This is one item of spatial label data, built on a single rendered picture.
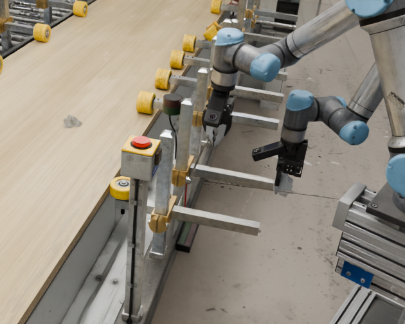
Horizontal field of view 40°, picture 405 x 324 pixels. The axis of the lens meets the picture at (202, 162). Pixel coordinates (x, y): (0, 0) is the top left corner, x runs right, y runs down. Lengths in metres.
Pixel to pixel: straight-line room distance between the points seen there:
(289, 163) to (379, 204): 0.37
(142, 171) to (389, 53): 0.59
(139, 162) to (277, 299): 1.60
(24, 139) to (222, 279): 1.25
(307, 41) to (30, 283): 0.92
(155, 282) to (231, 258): 1.25
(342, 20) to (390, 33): 0.23
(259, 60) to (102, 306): 0.82
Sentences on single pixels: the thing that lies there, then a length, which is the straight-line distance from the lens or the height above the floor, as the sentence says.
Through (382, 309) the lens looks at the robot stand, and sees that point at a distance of 2.47.
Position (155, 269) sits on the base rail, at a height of 0.70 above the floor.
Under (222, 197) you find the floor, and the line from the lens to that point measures 3.25.
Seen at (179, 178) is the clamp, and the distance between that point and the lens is 1.78.
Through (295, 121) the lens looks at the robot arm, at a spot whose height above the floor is 1.10.
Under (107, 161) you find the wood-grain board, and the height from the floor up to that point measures 0.90.
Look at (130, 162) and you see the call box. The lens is 1.19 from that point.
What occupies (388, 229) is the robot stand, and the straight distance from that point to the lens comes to 1.54.
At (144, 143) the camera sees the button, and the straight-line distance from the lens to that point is 1.19.
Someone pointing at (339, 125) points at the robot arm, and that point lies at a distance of 1.64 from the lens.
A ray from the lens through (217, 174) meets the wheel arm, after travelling 1.83.
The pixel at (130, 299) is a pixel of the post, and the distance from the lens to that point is 1.45.
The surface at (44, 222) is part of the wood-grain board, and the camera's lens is 1.50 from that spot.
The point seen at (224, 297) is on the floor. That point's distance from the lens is 2.61.
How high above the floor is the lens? 1.80
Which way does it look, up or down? 30 degrees down
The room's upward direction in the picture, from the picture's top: 7 degrees clockwise
